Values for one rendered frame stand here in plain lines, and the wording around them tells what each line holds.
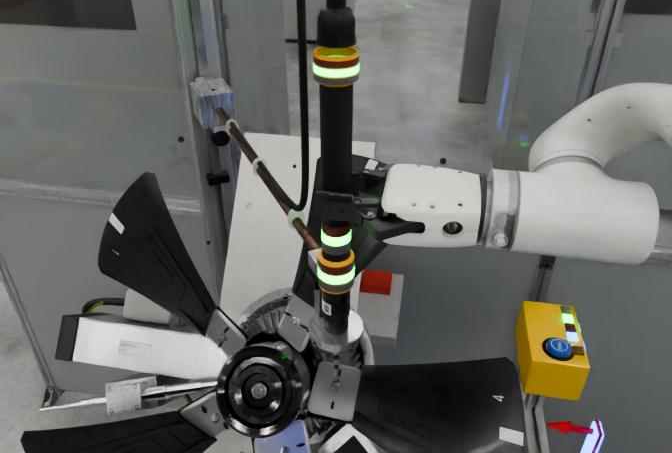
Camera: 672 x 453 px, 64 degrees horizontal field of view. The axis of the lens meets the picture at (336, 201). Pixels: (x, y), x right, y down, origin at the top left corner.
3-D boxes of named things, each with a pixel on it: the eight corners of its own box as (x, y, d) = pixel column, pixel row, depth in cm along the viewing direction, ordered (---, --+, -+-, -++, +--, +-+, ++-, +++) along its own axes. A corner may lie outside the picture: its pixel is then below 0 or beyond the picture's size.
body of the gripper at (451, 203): (487, 267, 55) (376, 254, 56) (482, 212, 63) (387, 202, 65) (499, 204, 51) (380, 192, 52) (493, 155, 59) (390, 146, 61)
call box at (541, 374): (513, 336, 114) (522, 298, 108) (562, 342, 113) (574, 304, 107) (520, 398, 101) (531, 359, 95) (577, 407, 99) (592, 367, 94)
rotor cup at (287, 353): (229, 336, 86) (197, 346, 73) (317, 319, 84) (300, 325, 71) (244, 432, 83) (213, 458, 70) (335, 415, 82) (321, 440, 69)
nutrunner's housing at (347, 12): (316, 340, 72) (307, -28, 48) (343, 331, 74) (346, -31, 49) (328, 360, 69) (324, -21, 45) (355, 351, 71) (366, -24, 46)
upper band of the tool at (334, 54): (307, 77, 53) (306, 47, 52) (346, 71, 55) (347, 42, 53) (324, 91, 50) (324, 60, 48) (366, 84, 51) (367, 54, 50)
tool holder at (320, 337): (295, 312, 73) (292, 255, 68) (342, 298, 76) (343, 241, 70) (321, 360, 66) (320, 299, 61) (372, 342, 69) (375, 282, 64)
